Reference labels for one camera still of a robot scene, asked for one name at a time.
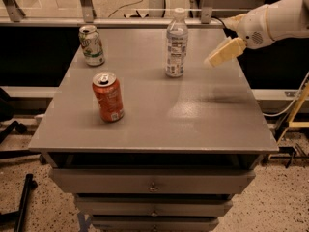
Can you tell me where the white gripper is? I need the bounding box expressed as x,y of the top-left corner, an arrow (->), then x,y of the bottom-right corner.
204,5 -> 274,67

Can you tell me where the black cable behind table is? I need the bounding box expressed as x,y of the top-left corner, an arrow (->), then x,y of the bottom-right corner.
211,15 -> 236,39

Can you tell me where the black office chair base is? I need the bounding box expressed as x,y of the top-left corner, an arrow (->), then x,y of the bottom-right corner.
0,87 -> 46,166

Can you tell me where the grey drawer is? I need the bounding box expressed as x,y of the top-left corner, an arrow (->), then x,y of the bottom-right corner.
50,169 -> 255,194
92,217 -> 218,232
75,197 -> 233,217

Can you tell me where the middle grey drawer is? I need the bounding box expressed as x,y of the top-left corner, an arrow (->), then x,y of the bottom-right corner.
75,197 -> 233,217

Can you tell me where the clear blue-label plastic bottle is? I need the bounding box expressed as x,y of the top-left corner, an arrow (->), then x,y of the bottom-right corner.
165,8 -> 188,77

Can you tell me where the top grey drawer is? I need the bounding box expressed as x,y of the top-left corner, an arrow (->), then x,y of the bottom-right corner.
50,169 -> 255,194

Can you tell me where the orange soda can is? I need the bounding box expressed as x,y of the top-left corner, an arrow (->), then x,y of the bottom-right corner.
92,71 -> 125,123

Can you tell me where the white cable on right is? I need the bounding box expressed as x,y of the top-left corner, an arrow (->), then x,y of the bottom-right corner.
262,71 -> 309,118

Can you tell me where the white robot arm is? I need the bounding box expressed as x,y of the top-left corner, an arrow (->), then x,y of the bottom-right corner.
204,0 -> 309,67

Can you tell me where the grey drawer cabinet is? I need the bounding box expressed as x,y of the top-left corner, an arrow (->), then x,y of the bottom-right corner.
28,28 -> 280,232

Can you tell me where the black metal stand bar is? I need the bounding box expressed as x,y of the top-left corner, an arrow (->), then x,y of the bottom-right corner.
0,174 -> 38,232

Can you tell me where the bottom grey drawer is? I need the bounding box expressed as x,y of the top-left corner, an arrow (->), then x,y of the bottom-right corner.
92,217 -> 218,232

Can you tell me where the green white soda can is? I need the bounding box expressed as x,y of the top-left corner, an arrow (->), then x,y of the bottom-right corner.
78,25 -> 105,66

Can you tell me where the metal window frame rail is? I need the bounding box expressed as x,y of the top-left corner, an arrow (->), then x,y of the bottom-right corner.
0,0 -> 252,30

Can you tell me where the yellow metal frame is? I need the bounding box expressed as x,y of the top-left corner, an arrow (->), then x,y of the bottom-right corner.
275,82 -> 309,143

